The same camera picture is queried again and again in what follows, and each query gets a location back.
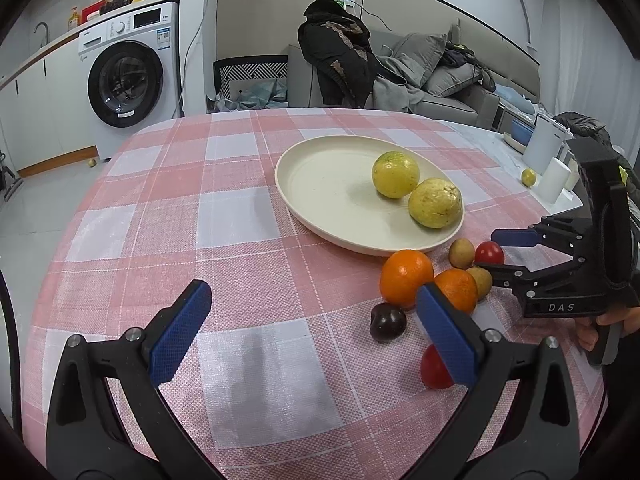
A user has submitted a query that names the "blue storage box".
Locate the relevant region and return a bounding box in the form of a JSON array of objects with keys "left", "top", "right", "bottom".
[{"left": 502, "top": 117, "right": 538, "bottom": 153}]

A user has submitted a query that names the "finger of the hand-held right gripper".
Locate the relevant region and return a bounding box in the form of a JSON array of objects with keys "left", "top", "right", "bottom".
[
  {"left": 491, "top": 215, "right": 598, "bottom": 261},
  {"left": 474, "top": 255, "right": 601, "bottom": 306}
]

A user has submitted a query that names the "small mandarin orange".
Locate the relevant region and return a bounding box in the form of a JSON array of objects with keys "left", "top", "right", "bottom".
[{"left": 433, "top": 268, "right": 479, "bottom": 315}]

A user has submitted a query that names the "grey sofa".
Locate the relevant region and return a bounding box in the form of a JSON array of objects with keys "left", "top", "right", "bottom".
[{"left": 287, "top": 22, "right": 541, "bottom": 131}]

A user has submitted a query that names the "red tomato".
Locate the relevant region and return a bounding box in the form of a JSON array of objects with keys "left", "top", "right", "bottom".
[
  {"left": 420, "top": 344, "right": 456, "bottom": 390},
  {"left": 474, "top": 241, "right": 506, "bottom": 266}
]

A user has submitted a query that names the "grey wall cable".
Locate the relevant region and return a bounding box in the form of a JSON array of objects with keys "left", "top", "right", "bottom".
[{"left": 181, "top": 0, "right": 211, "bottom": 116}]

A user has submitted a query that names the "cream round plate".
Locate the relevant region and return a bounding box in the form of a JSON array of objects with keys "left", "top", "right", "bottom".
[{"left": 274, "top": 135, "right": 465, "bottom": 255}]

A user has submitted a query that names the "person's right hand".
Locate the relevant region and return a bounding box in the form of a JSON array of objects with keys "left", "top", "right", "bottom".
[{"left": 574, "top": 304, "right": 640, "bottom": 353}]

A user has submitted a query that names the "black cable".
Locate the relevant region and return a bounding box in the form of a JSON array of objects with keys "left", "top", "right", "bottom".
[{"left": 0, "top": 270, "right": 23, "bottom": 436}]

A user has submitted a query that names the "white kettle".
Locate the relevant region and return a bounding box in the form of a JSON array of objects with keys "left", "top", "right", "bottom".
[{"left": 522, "top": 112, "right": 573, "bottom": 176}]

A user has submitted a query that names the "black floor stand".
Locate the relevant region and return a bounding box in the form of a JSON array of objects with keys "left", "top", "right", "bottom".
[{"left": 0, "top": 152, "right": 23, "bottom": 201}]

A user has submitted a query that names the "grey blanket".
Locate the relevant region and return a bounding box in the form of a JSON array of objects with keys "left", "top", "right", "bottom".
[{"left": 371, "top": 52, "right": 426, "bottom": 113}]

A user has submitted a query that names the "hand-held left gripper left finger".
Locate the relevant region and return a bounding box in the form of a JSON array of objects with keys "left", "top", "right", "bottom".
[{"left": 46, "top": 279, "right": 226, "bottom": 480}]

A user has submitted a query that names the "white cup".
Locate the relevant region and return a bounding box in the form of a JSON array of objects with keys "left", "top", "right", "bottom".
[{"left": 536, "top": 157, "right": 572, "bottom": 204}]

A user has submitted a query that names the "white washing machine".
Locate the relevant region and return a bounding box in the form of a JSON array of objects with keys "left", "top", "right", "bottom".
[{"left": 77, "top": 1, "right": 182, "bottom": 162}]

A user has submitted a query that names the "brown round fruit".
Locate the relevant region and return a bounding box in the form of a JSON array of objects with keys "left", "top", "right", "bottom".
[
  {"left": 466, "top": 266, "right": 494, "bottom": 302},
  {"left": 448, "top": 238, "right": 476, "bottom": 269}
]

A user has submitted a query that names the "dark clothes pile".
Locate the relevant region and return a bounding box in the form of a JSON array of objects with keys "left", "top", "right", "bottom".
[{"left": 440, "top": 40, "right": 496, "bottom": 91}]

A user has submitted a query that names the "large orange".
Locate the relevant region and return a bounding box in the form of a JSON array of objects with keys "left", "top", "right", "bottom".
[{"left": 379, "top": 249, "right": 435, "bottom": 309}]

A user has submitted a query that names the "black jacket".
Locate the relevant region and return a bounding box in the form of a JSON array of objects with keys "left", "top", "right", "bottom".
[{"left": 298, "top": 0, "right": 386, "bottom": 109}]

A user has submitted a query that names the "bumpy yellow guava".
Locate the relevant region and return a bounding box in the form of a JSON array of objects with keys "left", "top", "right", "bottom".
[{"left": 408, "top": 178, "right": 463, "bottom": 229}]

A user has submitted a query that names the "pink checked tablecloth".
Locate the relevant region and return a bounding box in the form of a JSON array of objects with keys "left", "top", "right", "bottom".
[{"left": 22, "top": 107, "right": 608, "bottom": 480}]

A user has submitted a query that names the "black bag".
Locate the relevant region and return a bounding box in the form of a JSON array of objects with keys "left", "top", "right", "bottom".
[{"left": 552, "top": 111, "right": 611, "bottom": 148}]

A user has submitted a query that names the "smooth yellow-green guava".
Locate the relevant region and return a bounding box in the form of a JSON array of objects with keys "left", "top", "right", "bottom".
[{"left": 371, "top": 151, "right": 421, "bottom": 199}]

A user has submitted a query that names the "dark purple plum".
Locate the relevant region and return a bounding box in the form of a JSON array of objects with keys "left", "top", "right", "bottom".
[{"left": 369, "top": 302, "right": 408, "bottom": 344}]

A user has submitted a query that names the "black white patterned basket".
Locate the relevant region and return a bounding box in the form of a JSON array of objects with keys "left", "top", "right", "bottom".
[{"left": 212, "top": 55, "right": 290, "bottom": 113}]

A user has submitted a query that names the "grey pillow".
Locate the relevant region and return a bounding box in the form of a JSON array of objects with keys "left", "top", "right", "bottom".
[
  {"left": 422, "top": 60, "right": 483, "bottom": 98},
  {"left": 390, "top": 32, "right": 448, "bottom": 88}
]

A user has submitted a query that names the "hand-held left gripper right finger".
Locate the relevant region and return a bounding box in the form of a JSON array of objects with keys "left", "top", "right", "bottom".
[{"left": 400, "top": 282, "right": 583, "bottom": 480}]

